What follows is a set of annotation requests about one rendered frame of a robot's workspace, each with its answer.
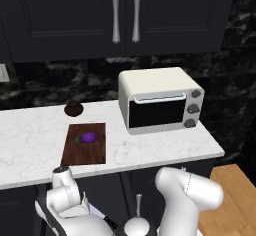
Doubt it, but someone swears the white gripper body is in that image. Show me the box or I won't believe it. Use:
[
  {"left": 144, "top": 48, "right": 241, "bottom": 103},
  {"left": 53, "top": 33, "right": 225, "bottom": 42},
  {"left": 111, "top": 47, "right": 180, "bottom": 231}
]
[{"left": 79, "top": 193, "right": 118, "bottom": 230}]

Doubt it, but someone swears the dark wooden cutting board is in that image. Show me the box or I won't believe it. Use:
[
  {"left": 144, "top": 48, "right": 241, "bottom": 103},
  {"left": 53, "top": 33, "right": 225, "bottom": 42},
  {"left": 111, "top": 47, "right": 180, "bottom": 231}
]
[{"left": 60, "top": 122, "right": 107, "bottom": 167}]

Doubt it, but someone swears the purple eggplant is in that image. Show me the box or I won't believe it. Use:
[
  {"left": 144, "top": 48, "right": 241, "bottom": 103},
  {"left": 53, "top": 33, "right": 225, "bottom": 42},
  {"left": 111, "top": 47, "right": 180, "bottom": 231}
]
[{"left": 73, "top": 131, "right": 99, "bottom": 145}]

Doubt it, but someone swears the dark base cupboard door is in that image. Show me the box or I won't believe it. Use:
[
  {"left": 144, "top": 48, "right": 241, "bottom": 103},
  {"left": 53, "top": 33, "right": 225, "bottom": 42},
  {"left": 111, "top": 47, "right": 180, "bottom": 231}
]
[
  {"left": 72, "top": 172, "right": 130, "bottom": 228},
  {"left": 129, "top": 158, "right": 216, "bottom": 222}
]

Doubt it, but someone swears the dark brown round lump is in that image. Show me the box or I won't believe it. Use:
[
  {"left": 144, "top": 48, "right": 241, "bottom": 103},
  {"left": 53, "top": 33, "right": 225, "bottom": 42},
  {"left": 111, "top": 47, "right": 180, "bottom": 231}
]
[{"left": 63, "top": 99, "right": 85, "bottom": 118}]

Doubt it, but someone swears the black glass toaster oven door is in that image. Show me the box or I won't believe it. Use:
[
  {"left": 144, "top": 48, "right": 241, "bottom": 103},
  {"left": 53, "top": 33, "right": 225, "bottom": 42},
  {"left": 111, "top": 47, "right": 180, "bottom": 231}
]
[{"left": 128, "top": 97, "right": 188, "bottom": 130}]

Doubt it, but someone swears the white toaster oven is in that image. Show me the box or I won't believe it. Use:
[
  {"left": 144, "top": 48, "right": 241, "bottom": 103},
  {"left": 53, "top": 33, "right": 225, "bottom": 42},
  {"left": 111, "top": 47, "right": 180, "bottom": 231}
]
[{"left": 117, "top": 66, "right": 206, "bottom": 136}]

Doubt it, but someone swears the grey base cupboard handle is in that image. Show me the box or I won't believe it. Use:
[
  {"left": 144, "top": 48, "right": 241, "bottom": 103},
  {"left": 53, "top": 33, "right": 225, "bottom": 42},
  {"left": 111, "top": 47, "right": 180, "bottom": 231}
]
[{"left": 134, "top": 193, "right": 144, "bottom": 220}]

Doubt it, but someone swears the white toaster oven door handle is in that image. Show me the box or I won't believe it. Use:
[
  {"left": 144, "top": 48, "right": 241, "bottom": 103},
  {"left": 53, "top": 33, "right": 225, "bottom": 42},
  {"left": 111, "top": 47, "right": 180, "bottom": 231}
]
[{"left": 132, "top": 92, "right": 187, "bottom": 105}]

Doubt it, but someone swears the dark wall cupboard door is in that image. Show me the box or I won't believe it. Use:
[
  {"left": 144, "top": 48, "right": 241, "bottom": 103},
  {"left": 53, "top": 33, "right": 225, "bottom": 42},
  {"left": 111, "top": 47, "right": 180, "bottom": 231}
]
[
  {"left": 125, "top": 0, "right": 238, "bottom": 57},
  {"left": 0, "top": 0, "right": 127, "bottom": 63}
]

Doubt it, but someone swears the silver cupboard door handle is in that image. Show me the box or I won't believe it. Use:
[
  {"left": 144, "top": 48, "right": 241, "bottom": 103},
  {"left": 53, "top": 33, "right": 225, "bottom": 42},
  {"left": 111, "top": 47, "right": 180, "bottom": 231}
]
[
  {"left": 110, "top": 0, "right": 122, "bottom": 45},
  {"left": 131, "top": 0, "right": 143, "bottom": 44}
]

